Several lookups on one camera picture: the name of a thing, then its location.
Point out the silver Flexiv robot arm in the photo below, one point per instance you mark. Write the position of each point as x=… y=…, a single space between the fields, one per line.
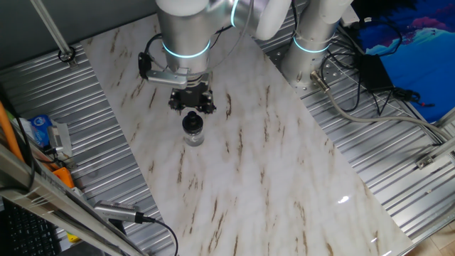
x=185 y=32

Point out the black dropper lid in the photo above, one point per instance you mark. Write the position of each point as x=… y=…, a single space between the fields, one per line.
x=192 y=122

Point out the small silver metal bracket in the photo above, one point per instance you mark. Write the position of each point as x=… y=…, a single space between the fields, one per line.
x=60 y=138

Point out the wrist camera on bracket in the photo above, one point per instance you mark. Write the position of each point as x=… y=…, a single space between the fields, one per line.
x=163 y=77

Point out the white marble pattern mat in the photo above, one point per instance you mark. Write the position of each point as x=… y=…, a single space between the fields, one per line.
x=266 y=170

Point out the black power adapter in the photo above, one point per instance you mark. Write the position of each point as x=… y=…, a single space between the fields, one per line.
x=376 y=73

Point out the aluminium frame beam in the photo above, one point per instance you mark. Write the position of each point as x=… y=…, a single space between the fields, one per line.
x=46 y=199

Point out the black keyboard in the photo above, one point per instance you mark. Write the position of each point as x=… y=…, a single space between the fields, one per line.
x=25 y=231

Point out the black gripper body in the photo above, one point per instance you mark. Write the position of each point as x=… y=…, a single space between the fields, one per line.
x=192 y=94

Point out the yellow box green mushroom button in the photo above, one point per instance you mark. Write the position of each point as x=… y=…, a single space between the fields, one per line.
x=73 y=238

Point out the silver ribbed camera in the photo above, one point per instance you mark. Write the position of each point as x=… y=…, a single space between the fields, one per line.
x=115 y=211

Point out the orange tube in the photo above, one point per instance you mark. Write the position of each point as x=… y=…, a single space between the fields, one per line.
x=9 y=131

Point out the blue printed cloth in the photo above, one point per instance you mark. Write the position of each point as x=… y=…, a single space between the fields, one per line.
x=419 y=53

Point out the white power strip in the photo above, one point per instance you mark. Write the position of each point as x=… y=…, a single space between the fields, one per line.
x=350 y=16

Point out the orange button box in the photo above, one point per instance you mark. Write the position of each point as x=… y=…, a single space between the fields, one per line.
x=64 y=177

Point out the small clear glass jar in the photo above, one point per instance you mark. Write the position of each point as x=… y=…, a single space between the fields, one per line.
x=194 y=139

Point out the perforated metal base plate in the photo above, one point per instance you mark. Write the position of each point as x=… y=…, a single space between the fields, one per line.
x=334 y=73

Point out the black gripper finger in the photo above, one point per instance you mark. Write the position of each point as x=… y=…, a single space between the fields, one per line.
x=209 y=106
x=175 y=103

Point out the aluminium corner bracket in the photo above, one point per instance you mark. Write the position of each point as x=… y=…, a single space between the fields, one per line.
x=426 y=160

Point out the blue tissue pack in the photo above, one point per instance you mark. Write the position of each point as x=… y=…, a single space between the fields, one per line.
x=39 y=129

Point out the aluminium pole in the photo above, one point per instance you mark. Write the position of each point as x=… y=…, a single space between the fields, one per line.
x=53 y=32

